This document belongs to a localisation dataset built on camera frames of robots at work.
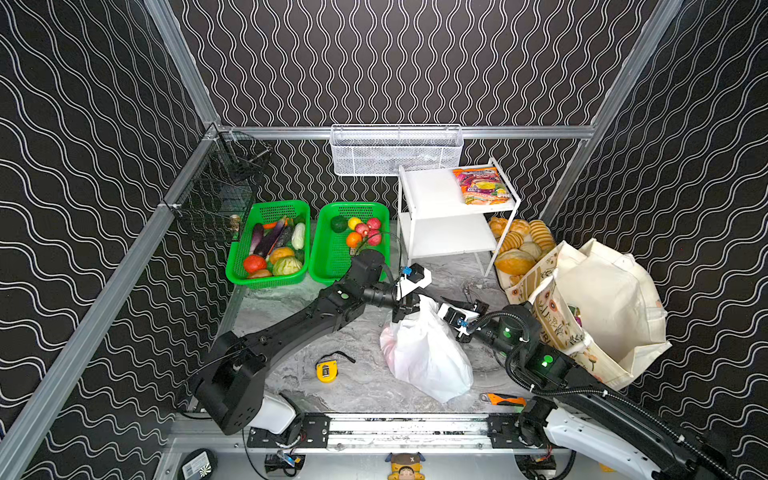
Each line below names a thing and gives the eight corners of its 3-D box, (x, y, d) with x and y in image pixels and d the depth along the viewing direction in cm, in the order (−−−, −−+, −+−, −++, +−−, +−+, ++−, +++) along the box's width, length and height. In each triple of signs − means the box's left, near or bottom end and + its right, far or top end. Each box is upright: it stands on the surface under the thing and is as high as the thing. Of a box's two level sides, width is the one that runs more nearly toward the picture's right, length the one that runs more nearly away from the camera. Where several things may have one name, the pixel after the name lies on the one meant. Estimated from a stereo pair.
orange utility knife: (481, 405, 81) (482, 403, 79) (479, 395, 82) (480, 393, 81) (524, 405, 81) (526, 403, 79) (521, 395, 82) (524, 393, 81)
